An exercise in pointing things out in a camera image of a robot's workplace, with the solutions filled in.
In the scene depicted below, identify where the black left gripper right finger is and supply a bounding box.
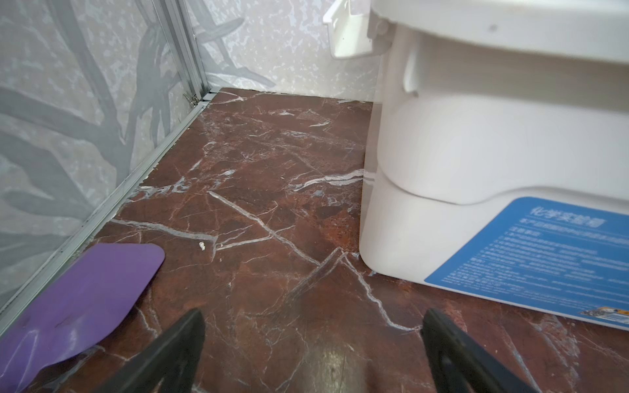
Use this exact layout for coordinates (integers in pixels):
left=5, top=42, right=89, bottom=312
left=420, top=309, right=534, bottom=392

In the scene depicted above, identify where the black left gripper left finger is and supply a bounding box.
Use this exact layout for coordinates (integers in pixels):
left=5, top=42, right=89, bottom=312
left=95, top=309, right=206, bottom=392

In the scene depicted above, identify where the purple toy shovel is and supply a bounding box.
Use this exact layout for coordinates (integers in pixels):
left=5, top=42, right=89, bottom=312
left=1, top=243, right=165, bottom=392

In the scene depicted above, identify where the white plastic storage bin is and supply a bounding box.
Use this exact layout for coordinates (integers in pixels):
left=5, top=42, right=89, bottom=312
left=323, top=1, right=628, bottom=330

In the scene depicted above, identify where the aluminium frame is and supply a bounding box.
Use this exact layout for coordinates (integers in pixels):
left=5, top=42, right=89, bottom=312
left=1, top=1, right=208, bottom=329

